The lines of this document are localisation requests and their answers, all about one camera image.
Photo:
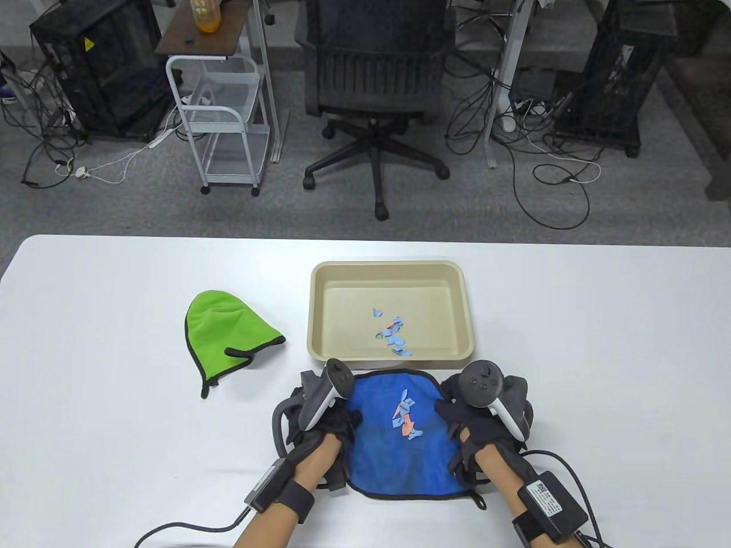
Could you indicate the person's left hand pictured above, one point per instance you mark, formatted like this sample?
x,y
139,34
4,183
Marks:
x,y
320,451

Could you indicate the person's right hand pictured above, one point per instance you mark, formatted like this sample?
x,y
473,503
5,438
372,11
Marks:
x,y
485,434

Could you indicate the person's left fingers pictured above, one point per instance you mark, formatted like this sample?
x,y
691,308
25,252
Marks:
x,y
348,419

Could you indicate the person's right fingers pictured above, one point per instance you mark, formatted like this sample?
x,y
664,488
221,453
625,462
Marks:
x,y
451,402

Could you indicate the blue mesh cleaning mitt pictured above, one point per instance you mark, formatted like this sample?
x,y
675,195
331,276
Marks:
x,y
400,451

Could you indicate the person's left forearm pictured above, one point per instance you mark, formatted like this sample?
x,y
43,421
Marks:
x,y
285,502

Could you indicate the person's right forearm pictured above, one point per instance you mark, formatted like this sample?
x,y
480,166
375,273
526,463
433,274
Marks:
x,y
502,485

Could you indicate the grey and black left controller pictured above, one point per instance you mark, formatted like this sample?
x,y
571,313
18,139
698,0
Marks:
x,y
325,397

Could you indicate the grey and black controller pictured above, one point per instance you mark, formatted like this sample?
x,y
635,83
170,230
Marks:
x,y
491,399
325,397

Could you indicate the grey and black right controller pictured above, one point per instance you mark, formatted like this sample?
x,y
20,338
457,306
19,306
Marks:
x,y
491,399

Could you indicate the scattered blue and pink scraps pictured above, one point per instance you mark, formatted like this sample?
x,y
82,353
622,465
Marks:
x,y
405,419

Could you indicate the pile of blue paper scraps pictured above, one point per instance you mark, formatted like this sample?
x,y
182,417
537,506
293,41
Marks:
x,y
394,337

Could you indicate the black left wrist sensor box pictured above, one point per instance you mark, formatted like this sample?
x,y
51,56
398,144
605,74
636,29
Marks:
x,y
268,482

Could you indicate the black wrist sensor box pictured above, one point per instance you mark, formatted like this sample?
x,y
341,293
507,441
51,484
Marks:
x,y
268,482
551,505

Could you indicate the beige shallow tray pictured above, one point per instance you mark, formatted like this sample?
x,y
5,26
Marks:
x,y
388,308

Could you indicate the black right wrist sensor box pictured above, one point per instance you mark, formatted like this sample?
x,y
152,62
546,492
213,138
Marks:
x,y
551,505

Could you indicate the green cleaning mitt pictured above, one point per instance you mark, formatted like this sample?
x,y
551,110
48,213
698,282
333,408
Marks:
x,y
225,337

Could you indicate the white desk leg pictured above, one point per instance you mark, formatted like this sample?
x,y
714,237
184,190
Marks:
x,y
505,74

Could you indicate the black office chair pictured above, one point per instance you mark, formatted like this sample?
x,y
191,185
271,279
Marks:
x,y
371,74

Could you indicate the grey desk leg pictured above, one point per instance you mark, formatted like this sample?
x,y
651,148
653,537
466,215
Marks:
x,y
268,80

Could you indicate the black mesh computer tower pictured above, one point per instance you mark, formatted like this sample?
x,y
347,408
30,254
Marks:
x,y
611,74

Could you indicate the brown wooden side table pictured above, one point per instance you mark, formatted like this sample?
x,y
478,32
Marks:
x,y
200,34

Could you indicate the bottle of orange drink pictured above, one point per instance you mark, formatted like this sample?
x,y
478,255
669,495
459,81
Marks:
x,y
207,14

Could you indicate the black computer tower with sticker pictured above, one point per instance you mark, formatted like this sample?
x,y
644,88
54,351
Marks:
x,y
97,68

